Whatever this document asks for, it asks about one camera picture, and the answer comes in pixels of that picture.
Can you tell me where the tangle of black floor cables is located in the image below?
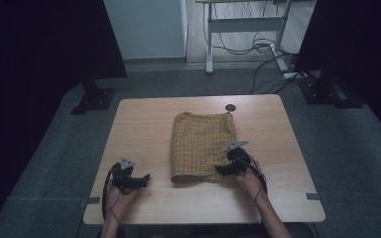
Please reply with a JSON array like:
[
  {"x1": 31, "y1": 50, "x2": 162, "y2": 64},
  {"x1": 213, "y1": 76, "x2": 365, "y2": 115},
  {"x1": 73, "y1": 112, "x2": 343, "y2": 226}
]
[{"x1": 211, "y1": 0, "x2": 310, "y2": 95}]

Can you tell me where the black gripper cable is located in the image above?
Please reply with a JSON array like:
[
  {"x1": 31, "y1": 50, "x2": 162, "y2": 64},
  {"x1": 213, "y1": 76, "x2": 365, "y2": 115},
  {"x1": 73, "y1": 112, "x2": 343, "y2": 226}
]
[
  {"x1": 101, "y1": 163, "x2": 121, "y2": 221},
  {"x1": 239, "y1": 157, "x2": 269, "y2": 196}
]

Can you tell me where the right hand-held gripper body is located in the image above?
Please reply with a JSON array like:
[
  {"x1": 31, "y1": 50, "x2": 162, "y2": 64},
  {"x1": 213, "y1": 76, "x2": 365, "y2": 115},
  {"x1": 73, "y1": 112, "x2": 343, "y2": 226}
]
[{"x1": 222, "y1": 140, "x2": 254, "y2": 177}]

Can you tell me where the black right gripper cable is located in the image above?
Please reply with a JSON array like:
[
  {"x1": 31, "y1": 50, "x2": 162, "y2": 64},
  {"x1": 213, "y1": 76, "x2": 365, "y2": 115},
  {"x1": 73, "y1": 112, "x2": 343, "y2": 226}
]
[{"x1": 239, "y1": 157, "x2": 269, "y2": 196}]

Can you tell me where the person's right hand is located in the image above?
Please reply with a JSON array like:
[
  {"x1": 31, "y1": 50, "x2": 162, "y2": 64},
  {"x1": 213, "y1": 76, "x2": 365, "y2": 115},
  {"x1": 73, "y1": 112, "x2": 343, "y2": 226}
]
[{"x1": 233, "y1": 161, "x2": 268, "y2": 203}]

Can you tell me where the yellow plaid shirt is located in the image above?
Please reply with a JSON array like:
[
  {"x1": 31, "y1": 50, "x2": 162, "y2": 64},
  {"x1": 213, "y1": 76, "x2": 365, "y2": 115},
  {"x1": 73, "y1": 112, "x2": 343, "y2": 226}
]
[{"x1": 170, "y1": 111, "x2": 238, "y2": 184}]

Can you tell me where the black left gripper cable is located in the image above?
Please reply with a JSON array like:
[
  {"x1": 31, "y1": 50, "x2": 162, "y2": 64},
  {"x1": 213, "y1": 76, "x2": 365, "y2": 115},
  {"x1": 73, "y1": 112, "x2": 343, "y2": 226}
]
[{"x1": 101, "y1": 163, "x2": 121, "y2": 221}]

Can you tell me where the black stand base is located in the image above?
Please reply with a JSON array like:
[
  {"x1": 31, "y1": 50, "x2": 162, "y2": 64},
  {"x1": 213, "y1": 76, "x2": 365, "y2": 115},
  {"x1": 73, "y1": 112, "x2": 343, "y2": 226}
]
[
  {"x1": 69, "y1": 78, "x2": 117, "y2": 116},
  {"x1": 298, "y1": 70, "x2": 365, "y2": 110}
]

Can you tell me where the person's left hand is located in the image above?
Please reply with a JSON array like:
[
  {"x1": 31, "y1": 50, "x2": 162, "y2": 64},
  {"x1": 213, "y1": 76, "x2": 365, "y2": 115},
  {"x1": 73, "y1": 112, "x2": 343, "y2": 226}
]
[{"x1": 106, "y1": 182, "x2": 141, "y2": 223}]

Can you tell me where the white power strip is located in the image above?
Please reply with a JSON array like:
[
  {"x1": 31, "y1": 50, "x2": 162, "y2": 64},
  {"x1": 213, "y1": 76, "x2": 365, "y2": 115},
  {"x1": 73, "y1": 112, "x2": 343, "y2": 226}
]
[{"x1": 283, "y1": 70, "x2": 309, "y2": 80}]

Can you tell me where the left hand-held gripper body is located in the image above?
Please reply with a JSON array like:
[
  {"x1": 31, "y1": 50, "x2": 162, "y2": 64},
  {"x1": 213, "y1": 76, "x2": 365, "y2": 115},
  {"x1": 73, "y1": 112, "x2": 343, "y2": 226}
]
[{"x1": 110, "y1": 157, "x2": 137, "y2": 195}]

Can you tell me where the white desk frame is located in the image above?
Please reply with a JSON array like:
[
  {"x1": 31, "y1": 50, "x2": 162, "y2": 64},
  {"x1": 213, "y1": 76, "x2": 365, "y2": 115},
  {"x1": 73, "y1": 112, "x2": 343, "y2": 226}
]
[{"x1": 194, "y1": 0, "x2": 294, "y2": 74}]

